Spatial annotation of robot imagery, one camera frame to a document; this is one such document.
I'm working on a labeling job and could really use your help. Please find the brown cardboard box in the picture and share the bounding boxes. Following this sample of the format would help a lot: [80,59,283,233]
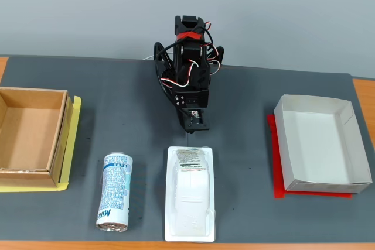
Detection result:
[0,86,74,188]

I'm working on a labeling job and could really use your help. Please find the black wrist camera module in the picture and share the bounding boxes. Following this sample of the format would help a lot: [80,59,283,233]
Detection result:
[181,108,211,132]

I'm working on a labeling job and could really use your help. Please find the red paper sheet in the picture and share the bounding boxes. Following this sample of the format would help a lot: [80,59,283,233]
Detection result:
[267,114,352,200]

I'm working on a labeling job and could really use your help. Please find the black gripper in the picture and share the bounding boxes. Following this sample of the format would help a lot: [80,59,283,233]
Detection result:
[174,85,210,135]

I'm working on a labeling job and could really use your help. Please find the grey table mat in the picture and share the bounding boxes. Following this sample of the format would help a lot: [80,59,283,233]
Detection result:
[0,56,375,244]

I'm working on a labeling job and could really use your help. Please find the red tape wrap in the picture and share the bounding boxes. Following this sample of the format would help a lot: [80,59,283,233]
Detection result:
[176,31,206,41]

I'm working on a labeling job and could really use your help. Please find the red white black servo wires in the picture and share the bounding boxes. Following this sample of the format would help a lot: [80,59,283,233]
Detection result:
[162,21,222,88]

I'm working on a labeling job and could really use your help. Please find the white cardboard box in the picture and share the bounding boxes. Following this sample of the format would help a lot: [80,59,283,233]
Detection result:
[274,94,373,194]

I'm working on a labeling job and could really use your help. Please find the white plastic blister package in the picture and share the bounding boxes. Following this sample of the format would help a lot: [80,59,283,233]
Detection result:
[163,145,217,242]

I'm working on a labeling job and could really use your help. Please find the white and blue drink can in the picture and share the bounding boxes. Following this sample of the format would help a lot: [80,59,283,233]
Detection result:
[96,152,134,233]

